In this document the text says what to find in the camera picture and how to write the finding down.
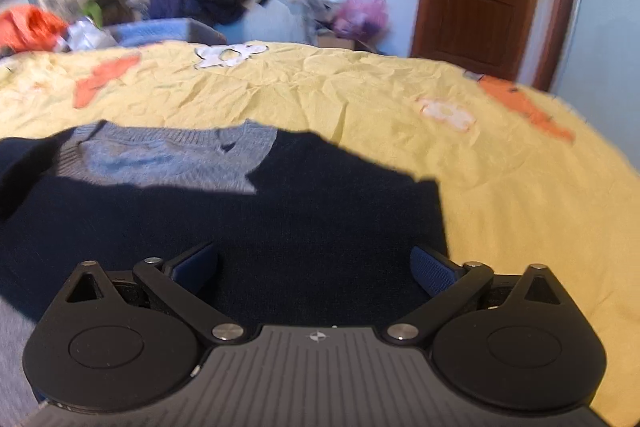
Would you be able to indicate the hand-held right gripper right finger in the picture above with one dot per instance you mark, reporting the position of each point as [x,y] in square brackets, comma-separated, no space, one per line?
[432,274]

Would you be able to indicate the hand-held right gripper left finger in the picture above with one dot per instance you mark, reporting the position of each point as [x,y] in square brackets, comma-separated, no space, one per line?
[196,264]

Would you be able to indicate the navy and grey sweater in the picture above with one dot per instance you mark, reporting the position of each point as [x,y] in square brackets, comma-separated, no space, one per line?
[300,217]

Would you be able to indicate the yellow printed bed sheet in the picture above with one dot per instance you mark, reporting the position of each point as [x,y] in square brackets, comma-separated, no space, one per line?
[380,117]

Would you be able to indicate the blue storage box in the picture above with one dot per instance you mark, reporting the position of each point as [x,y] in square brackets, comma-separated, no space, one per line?
[160,31]

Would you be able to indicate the cardboard box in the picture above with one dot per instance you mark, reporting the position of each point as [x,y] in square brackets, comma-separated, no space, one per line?
[340,41]

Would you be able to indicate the white plastic bag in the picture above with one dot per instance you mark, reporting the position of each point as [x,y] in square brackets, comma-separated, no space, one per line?
[87,36]

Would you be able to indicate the purple plastic bag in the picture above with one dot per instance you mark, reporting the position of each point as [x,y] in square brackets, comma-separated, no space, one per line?
[362,12]

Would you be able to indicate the dark brown cloth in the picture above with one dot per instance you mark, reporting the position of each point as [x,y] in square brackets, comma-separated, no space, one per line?
[112,4]

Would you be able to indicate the orange plastic bag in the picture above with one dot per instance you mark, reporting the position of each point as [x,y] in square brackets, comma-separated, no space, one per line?
[27,27]

